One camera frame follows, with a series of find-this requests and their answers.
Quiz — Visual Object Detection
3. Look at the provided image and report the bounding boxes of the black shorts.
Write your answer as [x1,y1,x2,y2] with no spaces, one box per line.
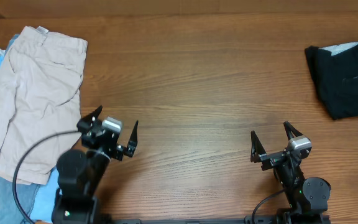
[305,42,358,120]

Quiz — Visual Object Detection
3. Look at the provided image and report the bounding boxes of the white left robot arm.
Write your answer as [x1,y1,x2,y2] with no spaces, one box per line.
[52,106,139,224]

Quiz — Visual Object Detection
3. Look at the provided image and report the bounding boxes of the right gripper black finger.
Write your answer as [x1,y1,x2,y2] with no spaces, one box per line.
[283,121,303,140]
[250,131,266,163]

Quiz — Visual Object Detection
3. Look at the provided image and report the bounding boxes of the beige khaki shorts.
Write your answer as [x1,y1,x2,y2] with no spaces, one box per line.
[0,26,88,184]

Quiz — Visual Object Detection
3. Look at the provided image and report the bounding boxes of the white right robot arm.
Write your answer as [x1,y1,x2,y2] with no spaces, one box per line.
[244,121,331,224]

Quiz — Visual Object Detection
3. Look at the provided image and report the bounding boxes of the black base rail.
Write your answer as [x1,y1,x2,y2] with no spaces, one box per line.
[99,214,331,224]

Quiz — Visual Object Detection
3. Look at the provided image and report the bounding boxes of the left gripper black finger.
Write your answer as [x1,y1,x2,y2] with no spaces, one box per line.
[124,120,139,157]
[80,105,103,123]

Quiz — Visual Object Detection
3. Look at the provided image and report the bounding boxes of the blue denim jeans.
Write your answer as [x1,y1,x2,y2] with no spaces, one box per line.
[0,177,40,224]

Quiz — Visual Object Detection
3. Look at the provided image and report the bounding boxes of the light blue shirt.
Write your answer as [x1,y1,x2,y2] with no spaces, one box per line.
[0,34,58,223]

